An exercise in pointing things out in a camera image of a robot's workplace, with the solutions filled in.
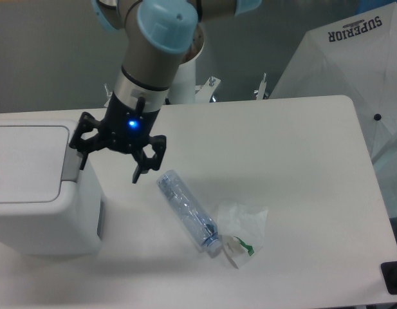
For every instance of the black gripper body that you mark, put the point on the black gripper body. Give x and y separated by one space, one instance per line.
126 129

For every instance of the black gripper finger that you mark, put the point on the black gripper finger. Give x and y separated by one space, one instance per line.
145 163
90 135

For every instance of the white push-lid trash can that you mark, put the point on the white push-lid trash can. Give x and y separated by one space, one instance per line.
51 202

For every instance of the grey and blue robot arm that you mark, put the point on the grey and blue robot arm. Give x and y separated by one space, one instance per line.
160 33

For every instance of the clear crushed plastic bottle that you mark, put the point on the clear crushed plastic bottle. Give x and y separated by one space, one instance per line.
201 227

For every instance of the clear plastic wrapper green print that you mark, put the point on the clear plastic wrapper green print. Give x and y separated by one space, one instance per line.
242 230

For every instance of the white umbrella with text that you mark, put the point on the white umbrella with text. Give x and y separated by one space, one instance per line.
355 57

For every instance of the black device at table edge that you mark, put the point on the black device at table edge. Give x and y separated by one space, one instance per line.
389 272

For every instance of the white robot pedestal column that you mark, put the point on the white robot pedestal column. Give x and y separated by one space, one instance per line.
186 73

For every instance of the white metal base frame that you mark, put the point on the white metal base frame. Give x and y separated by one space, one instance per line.
206 92

